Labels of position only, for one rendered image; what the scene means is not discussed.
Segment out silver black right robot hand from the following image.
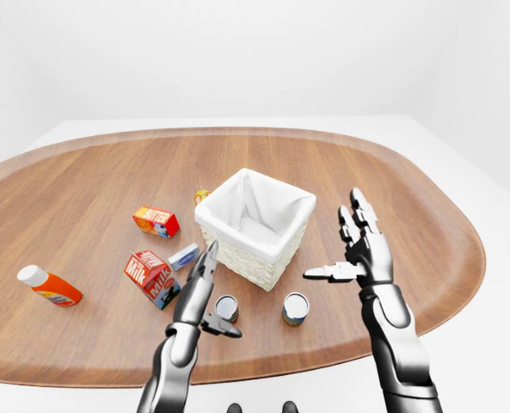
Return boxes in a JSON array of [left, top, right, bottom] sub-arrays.
[[302, 187, 395, 289]]

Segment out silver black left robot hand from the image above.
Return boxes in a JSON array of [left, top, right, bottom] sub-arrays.
[[172, 239, 243, 339]]

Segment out white lined wicker basket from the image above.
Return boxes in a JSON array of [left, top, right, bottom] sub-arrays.
[[194, 167, 317, 293]]

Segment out tin with red green label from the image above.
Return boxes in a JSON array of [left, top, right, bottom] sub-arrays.
[[213, 294, 240, 324]]

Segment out small blue white box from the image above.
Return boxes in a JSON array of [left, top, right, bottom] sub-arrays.
[[167, 242, 200, 272]]

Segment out red milk carton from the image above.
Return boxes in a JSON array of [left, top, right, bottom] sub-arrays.
[[123, 250, 181, 311]]

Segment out red butter box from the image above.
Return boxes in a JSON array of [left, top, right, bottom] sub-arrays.
[[132, 205, 181, 239]]

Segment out tin with blue yellow label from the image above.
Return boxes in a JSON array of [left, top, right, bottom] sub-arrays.
[[281, 292, 310, 328]]

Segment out orange bottle with white cap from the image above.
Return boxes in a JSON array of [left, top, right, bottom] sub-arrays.
[[16, 264, 83, 308]]

